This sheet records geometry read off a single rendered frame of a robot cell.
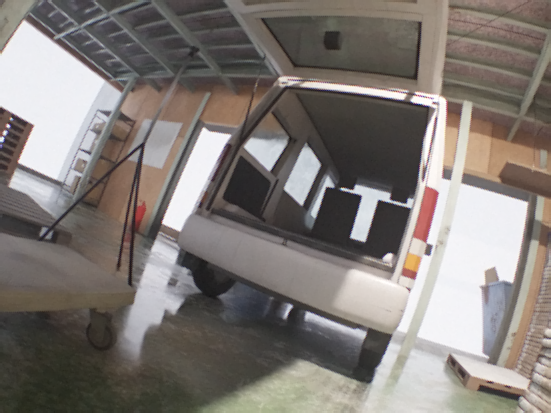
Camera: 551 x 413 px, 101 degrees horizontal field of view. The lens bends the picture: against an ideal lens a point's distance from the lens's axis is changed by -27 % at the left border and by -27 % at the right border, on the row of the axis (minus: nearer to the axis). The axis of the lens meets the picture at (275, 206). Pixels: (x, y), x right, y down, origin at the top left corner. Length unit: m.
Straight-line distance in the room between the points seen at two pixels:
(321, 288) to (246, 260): 0.44
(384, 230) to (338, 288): 2.10
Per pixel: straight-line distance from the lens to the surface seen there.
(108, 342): 0.98
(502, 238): 5.75
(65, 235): 2.07
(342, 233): 3.64
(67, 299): 0.80
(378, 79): 2.23
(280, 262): 1.63
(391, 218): 3.60
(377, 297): 1.53
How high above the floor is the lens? 0.46
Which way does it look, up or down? 9 degrees up
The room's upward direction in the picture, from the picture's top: 21 degrees clockwise
